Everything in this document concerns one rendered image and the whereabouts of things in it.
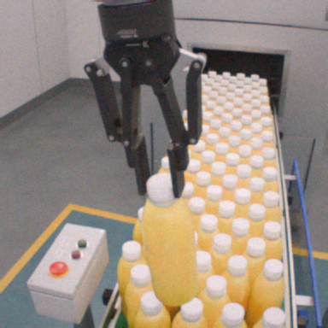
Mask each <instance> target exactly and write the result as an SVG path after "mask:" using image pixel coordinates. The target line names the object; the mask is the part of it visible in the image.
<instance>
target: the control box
mask: <svg viewBox="0 0 328 328"><path fill-rule="evenodd" d="M106 236H107V235H106V231H105V230H100V229H95V228H89V227H84V226H81V225H74V224H68V223H66V225H65V226H64V228H63V229H62V231H61V233H60V234H59V235H58V236H57V239H56V240H55V241H54V242H53V244H52V246H51V247H50V249H49V251H48V252H47V253H46V254H45V257H44V258H43V259H42V261H41V262H40V263H39V266H38V267H37V268H36V271H34V273H33V275H32V276H31V278H30V279H29V280H28V282H27V285H28V288H29V290H30V293H31V296H32V300H33V303H34V305H35V307H36V309H37V312H38V313H39V314H42V315H45V316H49V317H51V318H54V319H59V320H64V321H67V322H71V323H75V324H79V323H80V321H81V320H82V318H83V317H84V314H85V311H86V309H87V307H88V305H89V304H90V302H91V298H92V297H93V295H94V292H95V290H96V288H97V286H98V283H99V281H100V279H101V277H102V276H103V273H104V271H105V268H106V266H107V265H108V245H107V238H106ZM66 238H68V239H66ZM69 239H70V240H69ZM81 239H84V240H85V241H86V242H87V246H85V247H84V248H79V247H78V246H77V242H78V241H79V240H81ZM65 240H67V241H66V242H64V241H65ZM63 243H66V244H63ZM62 245H63V246H62ZM64 246H66V247H64ZM61 248H63V250H62V249H61ZM58 250H59V251H58ZM73 250H78V251H79V252H80V253H81V256H80V257H79V258H77V259H74V258H72V256H71V252H72V251H73ZM60 251H61V252H60ZM56 252H59V253H56ZM56 254H57V255H58V256H56ZM59 254H60V255H59ZM58 261H63V262H65V263H66V264H67V270H66V271H65V272H64V273H63V274H60V275H57V274H53V273H52V272H50V265H51V264H52V263H54V262H58Z"/></svg>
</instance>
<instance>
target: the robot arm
mask: <svg viewBox="0 0 328 328"><path fill-rule="evenodd" d="M91 1H93V2H102V3H101V4H99V5H97V10H98V14H99V18H100V25H101V29H102V37H103V39H104V41H105V48H104V50H103V56H100V57H95V58H94V59H92V60H90V61H89V62H87V63H86V64H85V65H84V71H85V72H86V74H87V75H88V78H89V79H90V80H91V83H92V84H93V86H94V89H95V95H96V98H97V103H98V106H99V109H100V112H101V116H102V123H103V125H104V129H105V132H106V134H107V138H108V140H109V141H110V142H115V141H117V142H119V143H121V144H123V146H124V147H125V151H126V159H127V164H128V166H129V168H134V173H135V178H136V182H137V188H138V195H139V196H145V193H146V192H147V185H146V184H147V181H148V179H150V178H151V177H150V170H149V159H148V154H147V148H146V142H145V136H138V134H139V133H140V132H138V98H139V86H140V85H148V86H152V89H153V92H154V93H155V95H156V96H157V97H158V103H159V105H160V108H161V112H162V115H163V118H164V121H165V123H166V126H167V129H168V132H169V135H170V138H171V140H172V141H171V143H170V144H169V146H168V148H167V158H168V163H169V169H170V174H171V180H172V185H173V195H174V198H175V199H180V197H181V195H182V192H183V189H184V187H185V176H184V172H186V169H187V167H188V165H189V163H190V157H189V150H188V145H197V144H198V143H199V140H200V138H201V135H202V71H203V69H204V68H205V65H206V60H207V57H206V55H205V54H204V53H202V52H201V53H198V54H197V55H196V54H193V53H190V52H189V51H187V50H183V48H182V45H181V43H180V42H179V41H178V39H177V36H176V31H175V22H174V15H173V0H91ZM177 61H180V62H181V64H182V70H183V72H184V73H186V74H187V78H186V85H185V88H186V112H187V130H186V129H185V124H184V121H183V118H182V115H181V112H180V109H179V102H178V99H177V96H176V93H175V91H174V88H173V78H172V75H171V72H172V70H173V68H174V67H175V66H176V62H177ZM110 67H111V68H112V69H113V70H114V72H116V73H117V74H118V75H119V76H120V93H121V117H120V112H119V110H118V108H119V106H118V103H117V99H116V96H115V93H114V87H113V84H112V80H111V75H110V73H109V71H110ZM121 118H122V121H121ZM137 136H138V138H137Z"/></svg>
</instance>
